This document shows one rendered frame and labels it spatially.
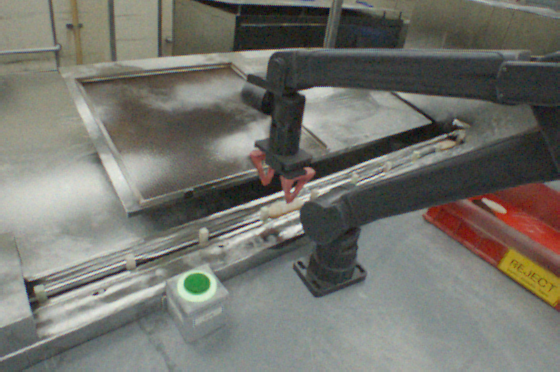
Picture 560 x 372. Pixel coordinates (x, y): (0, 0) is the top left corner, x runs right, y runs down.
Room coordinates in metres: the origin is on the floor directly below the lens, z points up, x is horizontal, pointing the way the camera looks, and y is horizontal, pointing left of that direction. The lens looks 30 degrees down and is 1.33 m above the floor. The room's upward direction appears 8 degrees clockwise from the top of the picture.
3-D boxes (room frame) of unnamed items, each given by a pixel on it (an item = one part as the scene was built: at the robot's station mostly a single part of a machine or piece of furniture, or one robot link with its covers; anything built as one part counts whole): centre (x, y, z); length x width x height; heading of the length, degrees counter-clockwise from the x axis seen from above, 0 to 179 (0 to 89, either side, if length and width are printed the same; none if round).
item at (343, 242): (0.52, -0.11, 0.94); 0.09 x 0.05 x 0.10; 48
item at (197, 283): (0.37, 0.09, 0.90); 0.04 x 0.04 x 0.02
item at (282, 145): (0.62, -0.01, 1.03); 0.10 x 0.07 x 0.07; 42
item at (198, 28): (3.49, 0.01, 0.51); 1.93 x 1.05 x 1.02; 132
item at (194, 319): (0.37, 0.09, 0.84); 0.08 x 0.08 x 0.11; 42
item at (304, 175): (0.60, -0.03, 0.96); 0.07 x 0.07 x 0.09; 42
